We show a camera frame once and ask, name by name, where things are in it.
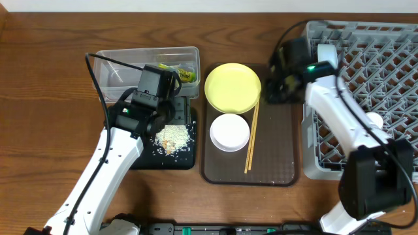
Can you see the yellow plate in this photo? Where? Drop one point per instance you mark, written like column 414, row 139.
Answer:
column 232, row 88

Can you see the rice food scraps pile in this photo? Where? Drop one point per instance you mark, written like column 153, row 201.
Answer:
column 174, row 142

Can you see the white cup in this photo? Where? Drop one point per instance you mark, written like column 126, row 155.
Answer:
column 376, row 119

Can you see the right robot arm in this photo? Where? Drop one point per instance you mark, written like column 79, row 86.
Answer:
column 378, row 173

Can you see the black tray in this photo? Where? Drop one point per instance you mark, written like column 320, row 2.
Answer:
column 135, row 144

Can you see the white bowl with food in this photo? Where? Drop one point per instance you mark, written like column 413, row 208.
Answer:
column 229, row 132

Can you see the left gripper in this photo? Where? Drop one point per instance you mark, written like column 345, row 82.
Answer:
column 179, row 111

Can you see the grey dishwasher rack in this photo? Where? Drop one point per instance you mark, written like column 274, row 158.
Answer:
column 379, row 66

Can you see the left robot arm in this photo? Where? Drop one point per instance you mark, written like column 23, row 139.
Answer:
column 84, row 209

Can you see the clear plastic bin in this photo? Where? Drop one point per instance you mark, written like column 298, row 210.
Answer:
column 114, row 79

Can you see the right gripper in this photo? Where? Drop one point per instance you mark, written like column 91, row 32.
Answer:
column 275, row 90

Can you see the light blue bowl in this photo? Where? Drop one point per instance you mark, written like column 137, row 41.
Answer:
column 327, row 52

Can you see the brown serving tray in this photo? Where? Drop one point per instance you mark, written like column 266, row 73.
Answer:
column 275, row 155

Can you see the green snack wrapper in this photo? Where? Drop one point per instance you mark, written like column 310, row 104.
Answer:
column 186, row 76

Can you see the wooden chopstick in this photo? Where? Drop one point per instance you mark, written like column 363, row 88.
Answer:
column 249, row 140
column 254, row 137

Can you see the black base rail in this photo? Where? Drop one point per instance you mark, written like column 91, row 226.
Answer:
column 228, row 229

